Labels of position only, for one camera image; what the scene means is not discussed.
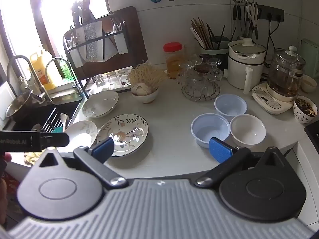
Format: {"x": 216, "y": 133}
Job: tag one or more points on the steel pot in sink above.
{"x": 19, "y": 107}

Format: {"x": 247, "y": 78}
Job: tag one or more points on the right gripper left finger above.
{"x": 93, "y": 159}

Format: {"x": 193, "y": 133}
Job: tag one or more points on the hanging scissors and utensils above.
{"x": 246, "y": 13}

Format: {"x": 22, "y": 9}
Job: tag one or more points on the black dish rack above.
{"x": 82, "y": 47}

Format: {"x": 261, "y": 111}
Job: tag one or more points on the red-lid jar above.
{"x": 174, "y": 55}

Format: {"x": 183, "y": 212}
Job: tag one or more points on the white plastic bowl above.
{"x": 247, "y": 130}

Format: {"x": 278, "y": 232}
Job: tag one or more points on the bowl of enoki and onion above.
{"x": 145, "y": 81}

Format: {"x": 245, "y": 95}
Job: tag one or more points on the green dish soap bottle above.
{"x": 65, "y": 70}

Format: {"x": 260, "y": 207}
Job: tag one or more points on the person's left hand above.
{"x": 6, "y": 157}

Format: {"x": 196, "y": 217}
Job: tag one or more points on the white plate with orange rim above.
{"x": 100, "y": 104}

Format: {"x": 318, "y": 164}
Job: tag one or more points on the white electric cooker pot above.
{"x": 245, "y": 64}

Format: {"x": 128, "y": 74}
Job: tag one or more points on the chopstick holder with chopsticks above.
{"x": 209, "y": 41}

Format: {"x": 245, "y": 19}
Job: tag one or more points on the black sink drain rack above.
{"x": 54, "y": 119}

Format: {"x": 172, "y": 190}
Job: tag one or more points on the orange detergent bottle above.
{"x": 39, "y": 61}

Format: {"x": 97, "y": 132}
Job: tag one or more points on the floral bowl with dried tea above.
{"x": 304, "y": 110}

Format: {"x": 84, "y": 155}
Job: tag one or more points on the white leaf-pattern plate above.
{"x": 82, "y": 133}

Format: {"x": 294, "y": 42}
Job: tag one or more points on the blue plastic bowl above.
{"x": 230, "y": 105}
{"x": 209, "y": 125}

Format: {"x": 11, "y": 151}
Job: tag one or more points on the blue plastic bowl front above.
{"x": 209, "y": 125}

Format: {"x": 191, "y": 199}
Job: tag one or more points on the black wall power outlet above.
{"x": 270, "y": 13}

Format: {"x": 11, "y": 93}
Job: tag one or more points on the small white bowl behind kettle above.
{"x": 308, "y": 84}

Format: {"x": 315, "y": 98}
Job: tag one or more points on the chrome sink faucet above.
{"x": 77, "y": 86}

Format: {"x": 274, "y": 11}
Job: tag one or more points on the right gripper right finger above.
{"x": 229, "y": 158}

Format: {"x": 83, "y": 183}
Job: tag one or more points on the floral patterned plate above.
{"x": 128, "y": 132}

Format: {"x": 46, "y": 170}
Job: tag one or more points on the brown cutting board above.
{"x": 122, "y": 28}

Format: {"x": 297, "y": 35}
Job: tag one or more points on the white dish brush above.
{"x": 63, "y": 118}

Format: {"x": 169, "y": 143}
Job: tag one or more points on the glass kettle on white base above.
{"x": 285, "y": 74}

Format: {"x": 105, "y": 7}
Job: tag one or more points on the wire rack with glass cups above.
{"x": 199, "y": 76}

